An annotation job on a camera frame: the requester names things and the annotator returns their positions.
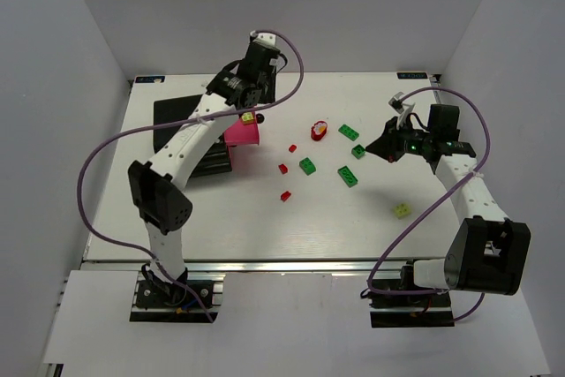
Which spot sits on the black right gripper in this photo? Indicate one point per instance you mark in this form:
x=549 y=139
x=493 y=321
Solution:
x=395 y=143

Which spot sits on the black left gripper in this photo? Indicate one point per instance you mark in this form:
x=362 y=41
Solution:
x=268 y=92

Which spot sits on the green small square lego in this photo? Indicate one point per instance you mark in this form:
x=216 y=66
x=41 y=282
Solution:
x=358 y=151

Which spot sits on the lime square lego brick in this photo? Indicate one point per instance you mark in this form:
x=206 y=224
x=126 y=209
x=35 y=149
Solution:
x=247 y=118

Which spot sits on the green four-stud long lego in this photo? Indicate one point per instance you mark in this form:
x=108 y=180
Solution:
x=348 y=132

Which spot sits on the pink top drawer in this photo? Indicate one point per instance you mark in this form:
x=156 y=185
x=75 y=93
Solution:
x=239 y=134

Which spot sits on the green lego brick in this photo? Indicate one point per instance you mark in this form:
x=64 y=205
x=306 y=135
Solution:
x=347 y=176

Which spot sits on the red flower lego cylinder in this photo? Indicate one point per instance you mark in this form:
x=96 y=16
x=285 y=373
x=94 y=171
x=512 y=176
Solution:
x=319 y=130

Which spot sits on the red lego wedge piece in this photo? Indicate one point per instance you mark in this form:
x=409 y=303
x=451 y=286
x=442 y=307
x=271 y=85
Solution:
x=283 y=168

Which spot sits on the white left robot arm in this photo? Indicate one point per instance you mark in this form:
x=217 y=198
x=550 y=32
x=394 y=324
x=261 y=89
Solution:
x=157 y=185

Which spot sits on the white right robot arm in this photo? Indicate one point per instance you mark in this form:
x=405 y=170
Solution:
x=489 y=250

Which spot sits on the blue table label right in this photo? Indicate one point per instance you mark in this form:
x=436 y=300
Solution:
x=411 y=75

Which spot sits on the blue table label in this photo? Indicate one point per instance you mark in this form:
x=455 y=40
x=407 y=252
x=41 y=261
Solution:
x=411 y=75
x=152 y=79

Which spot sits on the green curved four-stud lego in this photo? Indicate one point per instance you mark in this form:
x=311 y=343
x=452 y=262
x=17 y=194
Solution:
x=307 y=166

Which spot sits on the blue table label left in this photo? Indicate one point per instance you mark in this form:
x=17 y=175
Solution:
x=152 y=79

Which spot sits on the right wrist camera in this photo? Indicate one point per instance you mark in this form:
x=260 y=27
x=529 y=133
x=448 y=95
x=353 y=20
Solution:
x=402 y=108

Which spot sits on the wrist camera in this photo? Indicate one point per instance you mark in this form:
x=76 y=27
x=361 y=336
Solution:
x=266 y=38
x=402 y=108

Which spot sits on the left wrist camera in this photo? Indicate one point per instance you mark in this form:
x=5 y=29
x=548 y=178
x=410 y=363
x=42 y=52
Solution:
x=266 y=38

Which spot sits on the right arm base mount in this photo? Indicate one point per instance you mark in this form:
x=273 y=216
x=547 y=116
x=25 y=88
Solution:
x=413 y=311

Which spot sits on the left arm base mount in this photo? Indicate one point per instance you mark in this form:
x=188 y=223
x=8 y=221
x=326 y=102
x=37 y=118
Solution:
x=160 y=301

